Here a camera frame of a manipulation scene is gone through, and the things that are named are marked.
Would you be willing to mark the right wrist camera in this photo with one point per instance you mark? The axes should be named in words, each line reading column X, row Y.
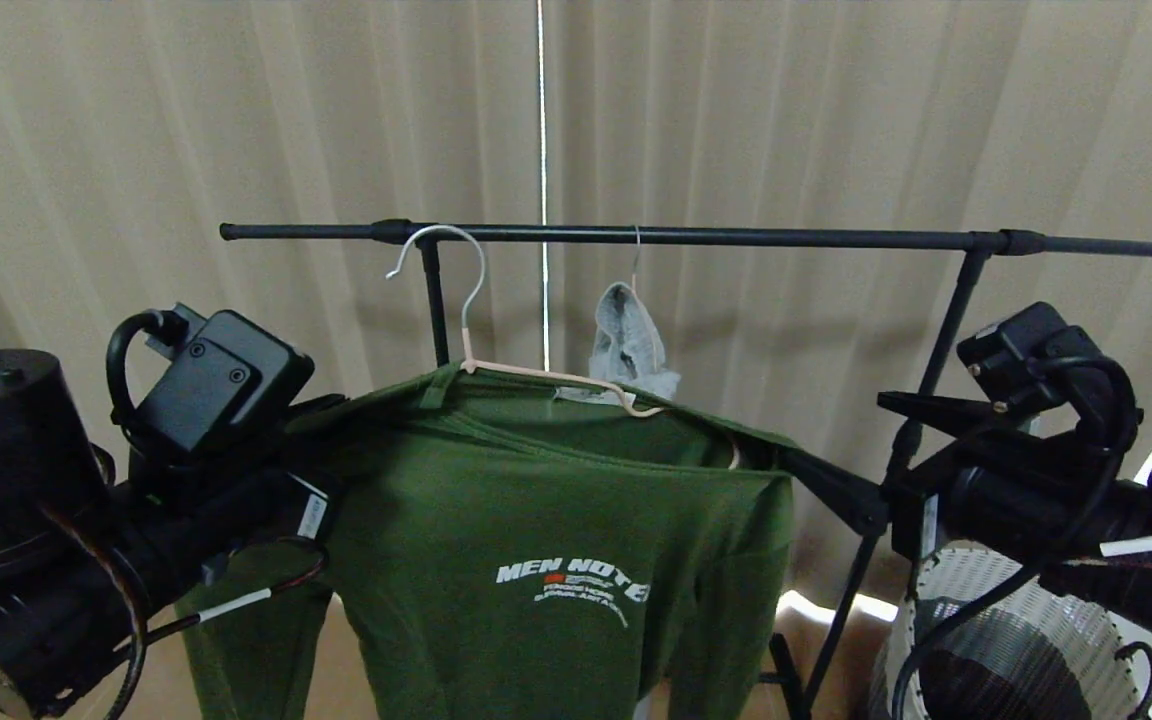
column 1026, row 345

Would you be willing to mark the pink clothes hanger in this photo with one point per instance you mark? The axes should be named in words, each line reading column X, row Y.
column 466, row 350
column 636, row 262

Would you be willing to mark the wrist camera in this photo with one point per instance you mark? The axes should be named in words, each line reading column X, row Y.
column 206, row 385
column 1026, row 345

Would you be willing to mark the green garment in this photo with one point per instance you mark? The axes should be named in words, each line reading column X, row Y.
column 536, row 500

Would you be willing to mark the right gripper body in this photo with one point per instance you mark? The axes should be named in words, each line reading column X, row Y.
column 1026, row 500

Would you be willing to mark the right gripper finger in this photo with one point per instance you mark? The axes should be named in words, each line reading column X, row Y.
column 936, row 412
column 846, row 495

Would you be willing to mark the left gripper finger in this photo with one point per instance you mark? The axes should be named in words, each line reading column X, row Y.
column 316, row 408

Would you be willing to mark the white laundry basket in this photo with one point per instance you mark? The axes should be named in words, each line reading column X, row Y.
column 1086, row 620

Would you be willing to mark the pale grey shorts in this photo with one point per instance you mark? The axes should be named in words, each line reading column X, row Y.
column 626, row 340

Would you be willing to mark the black clothes rack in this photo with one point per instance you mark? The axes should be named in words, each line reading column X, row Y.
column 736, row 237

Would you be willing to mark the beige curtain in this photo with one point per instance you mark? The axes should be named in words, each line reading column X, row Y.
column 236, row 100

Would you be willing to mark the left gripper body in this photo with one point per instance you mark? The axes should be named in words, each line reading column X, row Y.
column 166, row 545

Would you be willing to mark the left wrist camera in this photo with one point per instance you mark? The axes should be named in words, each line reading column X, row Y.
column 206, row 385

